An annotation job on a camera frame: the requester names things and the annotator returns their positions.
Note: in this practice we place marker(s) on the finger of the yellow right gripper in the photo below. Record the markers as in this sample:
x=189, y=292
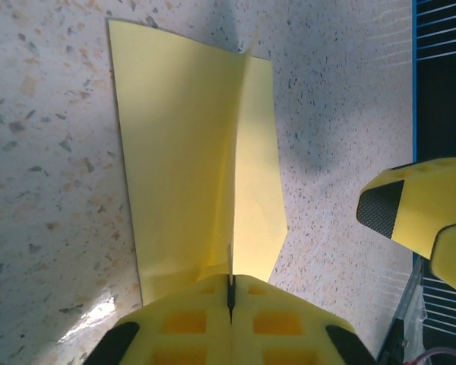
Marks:
x=454, y=258
x=425, y=201

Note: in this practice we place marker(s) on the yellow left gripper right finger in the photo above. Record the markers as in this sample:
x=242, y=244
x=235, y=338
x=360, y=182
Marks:
x=281, y=327

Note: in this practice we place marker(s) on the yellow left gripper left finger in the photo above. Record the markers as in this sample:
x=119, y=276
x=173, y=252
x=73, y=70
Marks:
x=182, y=327

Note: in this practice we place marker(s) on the yellow cloth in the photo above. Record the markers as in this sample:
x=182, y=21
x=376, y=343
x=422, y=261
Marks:
x=175, y=152

